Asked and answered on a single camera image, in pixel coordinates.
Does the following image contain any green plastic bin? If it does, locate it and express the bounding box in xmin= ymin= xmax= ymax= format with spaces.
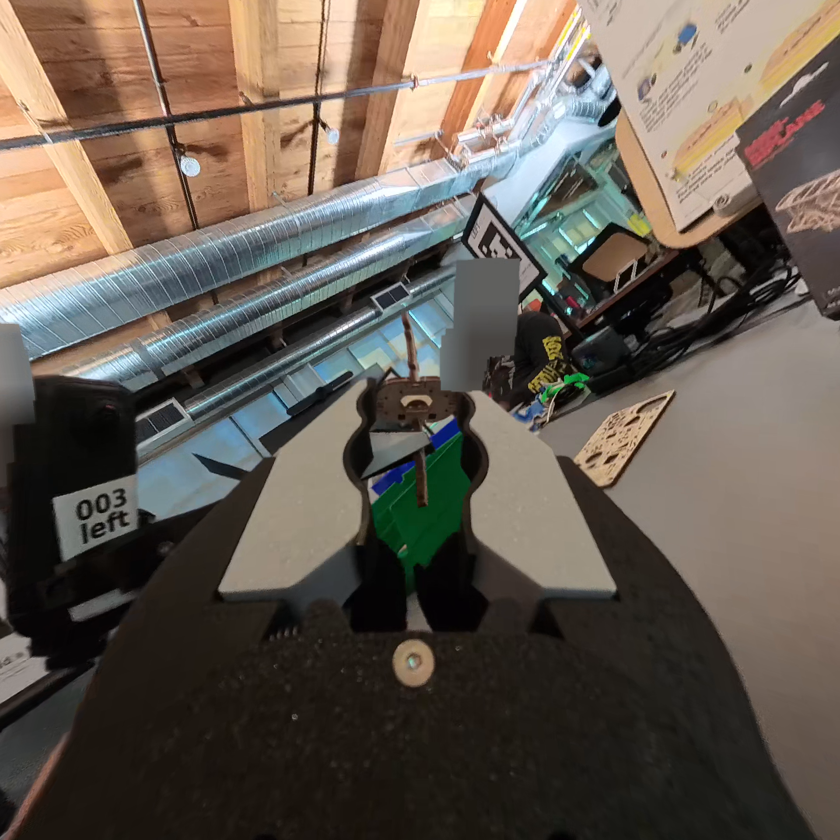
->
xmin=371 ymin=453 xmax=470 ymax=595

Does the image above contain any black cable bundle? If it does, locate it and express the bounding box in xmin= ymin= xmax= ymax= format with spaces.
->
xmin=650 ymin=262 xmax=808 ymax=370

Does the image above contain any white instruction leaflet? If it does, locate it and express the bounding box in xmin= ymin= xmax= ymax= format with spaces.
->
xmin=577 ymin=0 xmax=840 ymax=232

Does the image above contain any thin silver ventilation duct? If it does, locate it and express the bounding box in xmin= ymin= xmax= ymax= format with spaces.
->
xmin=184 ymin=269 xmax=457 ymax=421

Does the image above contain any framed marker sign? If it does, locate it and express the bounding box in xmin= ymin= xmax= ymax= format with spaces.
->
xmin=462 ymin=193 xmax=547 ymax=304

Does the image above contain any long wooden model strip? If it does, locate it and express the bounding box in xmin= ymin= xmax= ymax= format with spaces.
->
xmin=399 ymin=314 xmax=431 ymax=508

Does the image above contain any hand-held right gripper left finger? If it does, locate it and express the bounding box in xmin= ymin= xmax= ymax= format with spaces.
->
xmin=218 ymin=387 xmax=368 ymax=605

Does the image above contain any large silver ventilation duct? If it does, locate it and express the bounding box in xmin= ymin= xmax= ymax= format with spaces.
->
xmin=0 ymin=92 xmax=618 ymax=368

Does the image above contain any metal conduit pipe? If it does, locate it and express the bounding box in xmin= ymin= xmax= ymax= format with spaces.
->
xmin=0 ymin=59 xmax=555 ymax=153

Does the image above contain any black model kit box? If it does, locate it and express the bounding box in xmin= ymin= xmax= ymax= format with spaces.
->
xmin=735 ymin=98 xmax=840 ymax=320

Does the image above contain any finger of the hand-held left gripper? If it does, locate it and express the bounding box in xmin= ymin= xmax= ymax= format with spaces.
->
xmin=360 ymin=430 xmax=434 ymax=479

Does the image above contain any round wooden model disc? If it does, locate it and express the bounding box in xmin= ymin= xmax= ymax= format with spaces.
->
xmin=375 ymin=377 xmax=459 ymax=429

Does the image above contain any wooden cut-out sheet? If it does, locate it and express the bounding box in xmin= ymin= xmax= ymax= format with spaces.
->
xmin=574 ymin=390 xmax=677 ymax=488

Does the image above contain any pale wooden board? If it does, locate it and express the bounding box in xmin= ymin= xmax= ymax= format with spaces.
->
xmin=616 ymin=118 xmax=769 ymax=250

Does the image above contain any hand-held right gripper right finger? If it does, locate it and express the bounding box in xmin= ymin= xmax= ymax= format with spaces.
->
xmin=459 ymin=390 xmax=619 ymax=603

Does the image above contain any green wire tangle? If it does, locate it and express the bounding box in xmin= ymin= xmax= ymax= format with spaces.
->
xmin=537 ymin=371 xmax=592 ymax=406

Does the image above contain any blue plastic bin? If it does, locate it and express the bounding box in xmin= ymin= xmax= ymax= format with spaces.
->
xmin=371 ymin=427 xmax=468 ymax=496

